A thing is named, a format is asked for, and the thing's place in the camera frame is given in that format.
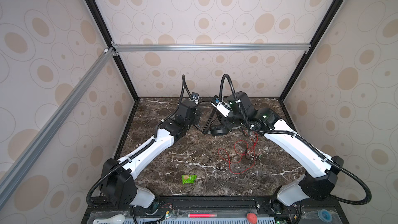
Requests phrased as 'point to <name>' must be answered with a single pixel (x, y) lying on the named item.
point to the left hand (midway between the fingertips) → (198, 105)
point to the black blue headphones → (216, 130)
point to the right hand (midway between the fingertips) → (223, 111)
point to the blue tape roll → (325, 215)
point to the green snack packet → (188, 179)
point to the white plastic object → (116, 219)
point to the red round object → (252, 218)
